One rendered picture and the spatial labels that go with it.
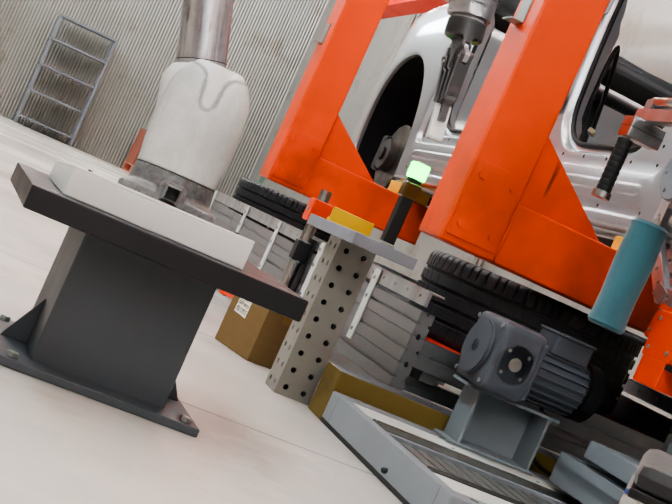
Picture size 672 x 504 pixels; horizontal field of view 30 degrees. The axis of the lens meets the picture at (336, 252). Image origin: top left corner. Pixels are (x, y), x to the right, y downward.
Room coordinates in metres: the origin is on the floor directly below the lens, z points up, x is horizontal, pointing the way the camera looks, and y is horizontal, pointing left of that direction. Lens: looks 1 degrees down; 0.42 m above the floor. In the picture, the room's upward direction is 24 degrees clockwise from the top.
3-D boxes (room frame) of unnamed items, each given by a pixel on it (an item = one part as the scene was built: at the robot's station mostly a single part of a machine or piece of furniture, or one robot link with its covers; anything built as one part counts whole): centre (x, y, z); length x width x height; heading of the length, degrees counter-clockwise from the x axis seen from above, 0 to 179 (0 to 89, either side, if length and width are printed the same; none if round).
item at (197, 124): (2.31, 0.33, 0.51); 0.18 x 0.16 x 0.22; 8
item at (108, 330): (2.29, 0.32, 0.15); 0.50 x 0.50 x 0.30; 19
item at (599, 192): (2.89, -0.50, 0.83); 0.04 x 0.04 x 0.16
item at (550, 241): (3.27, -0.59, 0.69); 0.52 x 0.17 x 0.35; 107
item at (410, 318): (4.38, 0.07, 0.28); 2.47 x 0.09 x 0.22; 17
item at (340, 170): (5.11, -0.01, 0.69); 0.52 x 0.17 x 0.35; 107
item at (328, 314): (3.20, -0.03, 0.21); 0.10 x 0.10 x 0.42; 17
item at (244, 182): (6.25, 0.25, 0.39); 0.66 x 0.66 x 0.24
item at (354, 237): (3.17, -0.04, 0.44); 0.43 x 0.17 x 0.03; 17
